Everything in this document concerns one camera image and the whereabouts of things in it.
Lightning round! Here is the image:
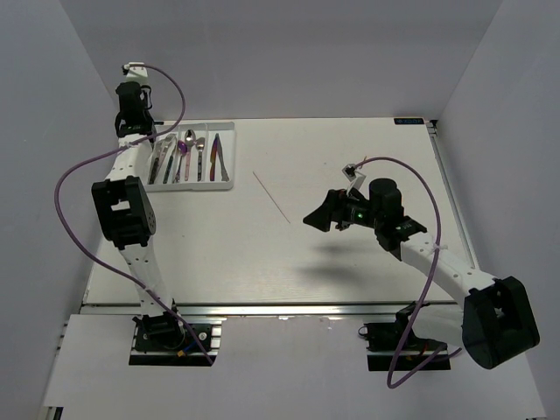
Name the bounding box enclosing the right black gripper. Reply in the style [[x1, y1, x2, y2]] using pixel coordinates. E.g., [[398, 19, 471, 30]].
[[303, 186, 382, 233]]

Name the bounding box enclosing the black handled fork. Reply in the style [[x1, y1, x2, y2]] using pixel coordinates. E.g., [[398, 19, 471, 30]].
[[148, 139, 168, 185], [163, 145, 176, 185]]

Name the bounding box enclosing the pink handled spoon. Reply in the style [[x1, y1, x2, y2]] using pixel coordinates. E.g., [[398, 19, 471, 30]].
[[184, 129, 197, 182]]

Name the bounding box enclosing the iridescent rainbow spoon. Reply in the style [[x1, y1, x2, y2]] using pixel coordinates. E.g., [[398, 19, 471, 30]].
[[173, 140, 187, 184]]

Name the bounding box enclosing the dark handled silver spoon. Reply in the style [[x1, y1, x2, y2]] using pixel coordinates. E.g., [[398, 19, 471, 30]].
[[195, 137, 206, 182]]

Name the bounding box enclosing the white chopstick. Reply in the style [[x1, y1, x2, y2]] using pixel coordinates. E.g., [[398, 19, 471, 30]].
[[252, 171, 291, 224]]

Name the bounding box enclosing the iridescent rainbow knife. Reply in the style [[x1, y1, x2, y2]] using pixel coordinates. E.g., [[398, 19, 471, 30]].
[[209, 134, 220, 182]]

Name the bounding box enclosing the ornate silver knife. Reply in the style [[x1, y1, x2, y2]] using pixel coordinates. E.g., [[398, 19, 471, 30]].
[[214, 134, 229, 182]]

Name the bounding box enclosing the pink handled fork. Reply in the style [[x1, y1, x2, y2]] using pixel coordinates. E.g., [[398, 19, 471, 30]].
[[159, 133, 177, 159]]

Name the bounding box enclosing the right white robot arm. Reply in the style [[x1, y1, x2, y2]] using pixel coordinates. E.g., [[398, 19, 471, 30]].
[[303, 178, 540, 369]]

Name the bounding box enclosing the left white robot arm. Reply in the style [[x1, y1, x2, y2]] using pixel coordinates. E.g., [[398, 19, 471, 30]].
[[91, 81, 185, 349]]

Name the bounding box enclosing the white divided cutlery tray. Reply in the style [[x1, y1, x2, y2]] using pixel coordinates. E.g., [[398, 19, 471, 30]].
[[145, 122, 236, 193]]

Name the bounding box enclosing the blue logo sticker right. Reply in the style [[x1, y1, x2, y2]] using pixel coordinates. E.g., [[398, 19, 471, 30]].
[[393, 117, 425, 125]]

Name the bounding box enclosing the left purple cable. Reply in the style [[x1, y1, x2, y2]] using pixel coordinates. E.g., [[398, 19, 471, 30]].
[[54, 63, 215, 367]]

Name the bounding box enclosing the purple cable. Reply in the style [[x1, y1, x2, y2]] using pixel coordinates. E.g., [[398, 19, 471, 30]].
[[349, 156, 463, 389], [54, 63, 215, 367]]

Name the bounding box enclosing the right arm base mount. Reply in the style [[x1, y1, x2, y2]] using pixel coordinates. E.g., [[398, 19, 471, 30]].
[[358, 302, 451, 372]]

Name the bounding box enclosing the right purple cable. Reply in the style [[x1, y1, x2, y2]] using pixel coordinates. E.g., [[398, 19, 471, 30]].
[[349, 156, 463, 389]]

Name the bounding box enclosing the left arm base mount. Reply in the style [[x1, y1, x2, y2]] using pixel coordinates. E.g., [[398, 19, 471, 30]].
[[129, 313, 217, 368]]

